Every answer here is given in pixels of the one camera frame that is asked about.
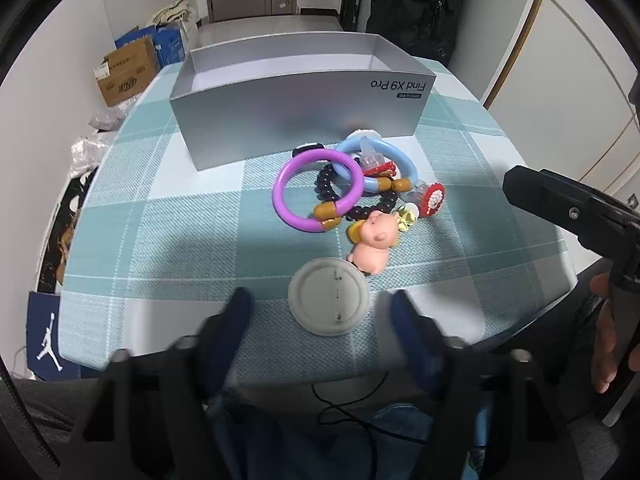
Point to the grey plastic mailer bag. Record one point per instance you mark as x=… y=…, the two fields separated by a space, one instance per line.
x=110 y=119

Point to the blue cardboard box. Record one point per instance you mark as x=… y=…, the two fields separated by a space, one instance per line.
x=167 y=43

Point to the silver phone box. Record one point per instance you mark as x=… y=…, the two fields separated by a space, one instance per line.
x=266 y=94

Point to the brown cardboard box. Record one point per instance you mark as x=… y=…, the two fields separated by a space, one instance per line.
x=127 y=71

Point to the black backpack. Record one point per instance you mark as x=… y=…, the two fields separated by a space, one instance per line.
x=422 y=28

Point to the red white flower charm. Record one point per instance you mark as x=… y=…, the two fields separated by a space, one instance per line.
x=427 y=197

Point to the clear plastic bag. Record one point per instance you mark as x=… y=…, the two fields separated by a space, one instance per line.
x=87 y=153

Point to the person's right hand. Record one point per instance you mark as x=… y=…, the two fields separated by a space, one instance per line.
x=603 y=364

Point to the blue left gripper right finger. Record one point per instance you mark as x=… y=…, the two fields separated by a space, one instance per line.
x=420 y=339

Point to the pink pig figurine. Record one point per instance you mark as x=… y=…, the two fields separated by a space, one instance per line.
x=372 y=239

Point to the beige tote bag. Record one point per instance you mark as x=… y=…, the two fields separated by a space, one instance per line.
x=180 y=10

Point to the white round compact case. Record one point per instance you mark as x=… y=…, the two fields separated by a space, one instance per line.
x=328 y=297

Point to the teal plaid tablecloth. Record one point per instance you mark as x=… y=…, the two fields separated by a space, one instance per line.
x=159 y=246

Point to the blue Jordan shoe box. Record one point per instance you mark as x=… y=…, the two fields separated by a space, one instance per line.
x=43 y=357

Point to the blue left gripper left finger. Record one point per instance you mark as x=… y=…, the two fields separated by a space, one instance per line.
x=222 y=335

